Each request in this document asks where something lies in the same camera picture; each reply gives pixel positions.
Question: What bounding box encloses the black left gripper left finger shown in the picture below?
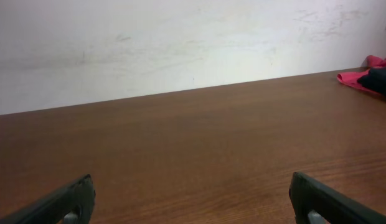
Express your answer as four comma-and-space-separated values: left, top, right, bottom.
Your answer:
0, 174, 96, 224

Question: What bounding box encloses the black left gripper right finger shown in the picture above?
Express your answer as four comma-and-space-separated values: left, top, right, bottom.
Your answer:
289, 172, 386, 224

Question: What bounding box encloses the red t-shirt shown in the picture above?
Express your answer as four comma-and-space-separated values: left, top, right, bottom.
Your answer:
337, 55, 386, 95

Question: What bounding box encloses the black t-shirt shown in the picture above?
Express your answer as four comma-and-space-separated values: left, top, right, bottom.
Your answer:
357, 67, 386, 97

